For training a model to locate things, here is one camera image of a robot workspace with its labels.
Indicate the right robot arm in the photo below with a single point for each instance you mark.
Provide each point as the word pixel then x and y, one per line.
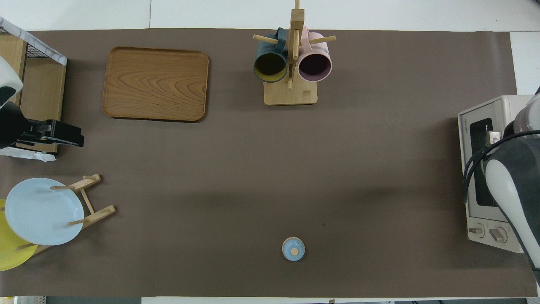
pixel 517 185

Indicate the wooden mug tree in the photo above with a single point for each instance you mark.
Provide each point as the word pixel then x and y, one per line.
pixel 291 93

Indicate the white toaster oven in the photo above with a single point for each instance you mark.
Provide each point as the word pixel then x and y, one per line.
pixel 474 185

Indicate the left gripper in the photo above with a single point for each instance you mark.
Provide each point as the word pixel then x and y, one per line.
pixel 12 124

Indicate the dark blue mug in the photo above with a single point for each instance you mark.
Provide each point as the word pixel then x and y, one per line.
pixel 270 67

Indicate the small blue lidded jar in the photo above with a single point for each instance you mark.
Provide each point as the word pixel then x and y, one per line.
pixel 293 249

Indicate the wooden tray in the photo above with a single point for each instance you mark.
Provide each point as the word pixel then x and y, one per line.
pixel 155 83

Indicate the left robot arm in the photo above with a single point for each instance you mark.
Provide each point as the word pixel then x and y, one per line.
pixel 7 80

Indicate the light blue plate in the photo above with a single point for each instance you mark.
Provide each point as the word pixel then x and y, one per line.
pixel 42 211

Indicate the yellow plate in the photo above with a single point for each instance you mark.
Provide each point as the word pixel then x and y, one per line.
pixel 10 251

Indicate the wooden plate rack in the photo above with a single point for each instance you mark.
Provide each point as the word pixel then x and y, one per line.
pixel 98 213

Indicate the pink mug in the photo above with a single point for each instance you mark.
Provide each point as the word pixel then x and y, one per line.
pixel 315 65

